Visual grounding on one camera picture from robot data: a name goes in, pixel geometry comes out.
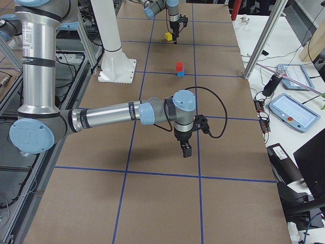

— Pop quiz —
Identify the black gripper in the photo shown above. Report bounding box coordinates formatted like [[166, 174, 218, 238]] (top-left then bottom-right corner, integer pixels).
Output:
[[174, 114, 210, 158], [169, 14, 188, 44]]

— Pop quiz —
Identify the yellow wooden block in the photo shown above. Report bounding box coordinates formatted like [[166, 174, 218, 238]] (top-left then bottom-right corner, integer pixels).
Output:
[[165, 32, 173, 41]]

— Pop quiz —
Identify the red wooden block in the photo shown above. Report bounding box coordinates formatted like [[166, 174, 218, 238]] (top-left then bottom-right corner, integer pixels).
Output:
[[175, 62, 184, 73]]

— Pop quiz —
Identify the blue wooden block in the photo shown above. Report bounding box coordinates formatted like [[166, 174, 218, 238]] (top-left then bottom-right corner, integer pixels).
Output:
[[177, 68, 185, 77]]

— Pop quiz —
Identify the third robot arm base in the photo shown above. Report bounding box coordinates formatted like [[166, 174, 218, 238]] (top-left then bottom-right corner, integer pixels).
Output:
[[1, 14, 22, 51]]

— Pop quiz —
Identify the red fire extinguisher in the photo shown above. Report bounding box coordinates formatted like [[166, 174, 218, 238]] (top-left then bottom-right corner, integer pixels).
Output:
[[231, 0, 242, 21]]

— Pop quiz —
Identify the black cylinder device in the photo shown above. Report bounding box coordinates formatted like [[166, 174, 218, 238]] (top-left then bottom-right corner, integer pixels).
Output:
[[262, 73, 282, 97]]

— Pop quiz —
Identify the near teach pendant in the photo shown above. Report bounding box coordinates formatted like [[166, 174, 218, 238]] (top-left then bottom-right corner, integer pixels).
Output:
[[269, 93, 321, 133]]

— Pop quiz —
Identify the teach pendant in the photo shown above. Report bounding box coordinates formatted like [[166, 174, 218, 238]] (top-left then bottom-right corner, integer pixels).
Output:
[[277, 64, 314, 91], [269, 93, 321, 133]]

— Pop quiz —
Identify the black monitor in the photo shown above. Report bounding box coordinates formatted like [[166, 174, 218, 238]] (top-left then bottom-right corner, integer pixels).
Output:
[[294, 129, 324, 199]]

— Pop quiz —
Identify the far teach pendant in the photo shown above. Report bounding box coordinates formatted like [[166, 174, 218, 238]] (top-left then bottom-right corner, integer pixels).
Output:
[[277, 64, 314, 91]]

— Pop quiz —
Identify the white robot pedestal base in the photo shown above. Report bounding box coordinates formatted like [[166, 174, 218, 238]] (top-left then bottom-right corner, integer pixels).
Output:
[[91, 1, 137, 83]]

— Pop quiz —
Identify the aluminium frame post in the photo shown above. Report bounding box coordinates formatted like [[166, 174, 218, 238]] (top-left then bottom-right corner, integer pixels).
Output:
[[243, 0, 288, 80]]

